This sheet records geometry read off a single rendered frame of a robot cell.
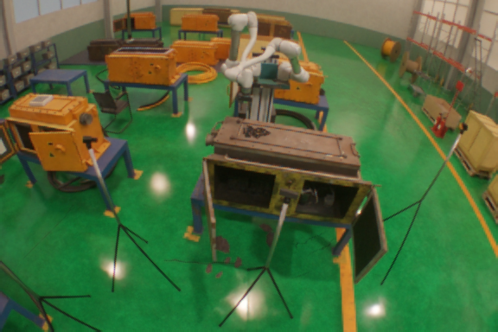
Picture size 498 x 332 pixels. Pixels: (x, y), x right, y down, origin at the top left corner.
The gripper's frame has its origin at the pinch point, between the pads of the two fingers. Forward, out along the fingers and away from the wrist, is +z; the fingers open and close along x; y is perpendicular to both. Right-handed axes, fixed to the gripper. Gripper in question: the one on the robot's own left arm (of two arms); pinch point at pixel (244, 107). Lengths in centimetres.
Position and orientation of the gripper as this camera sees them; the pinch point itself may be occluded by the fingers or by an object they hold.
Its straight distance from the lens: 239.4
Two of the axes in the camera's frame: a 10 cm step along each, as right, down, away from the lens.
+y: -1.6, 5.7, -8.1
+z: -0.9, 8.1, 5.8
